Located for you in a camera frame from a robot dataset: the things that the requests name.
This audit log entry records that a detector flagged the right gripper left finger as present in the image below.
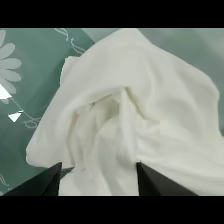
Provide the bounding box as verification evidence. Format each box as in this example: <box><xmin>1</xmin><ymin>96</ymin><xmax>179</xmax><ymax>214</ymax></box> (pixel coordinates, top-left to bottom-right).
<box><xmin>3</xmin><ymin>162</ymin><xmax>63</xmax><ymax>197</ymax></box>

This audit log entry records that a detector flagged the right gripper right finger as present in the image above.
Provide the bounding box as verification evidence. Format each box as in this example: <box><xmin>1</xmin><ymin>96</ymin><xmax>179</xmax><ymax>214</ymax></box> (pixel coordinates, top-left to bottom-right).
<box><xmin>135</xmin><ymin>162</ymin><xmax>198</xmax><ymax>197</ymax></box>

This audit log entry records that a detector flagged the white T-shirt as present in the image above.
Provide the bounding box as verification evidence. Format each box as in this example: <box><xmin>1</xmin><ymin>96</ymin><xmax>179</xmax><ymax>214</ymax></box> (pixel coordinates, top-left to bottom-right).
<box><xmin>25</xmin><ymin>28</ymin><xmax>224</xmax><ymax>197</ymax></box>

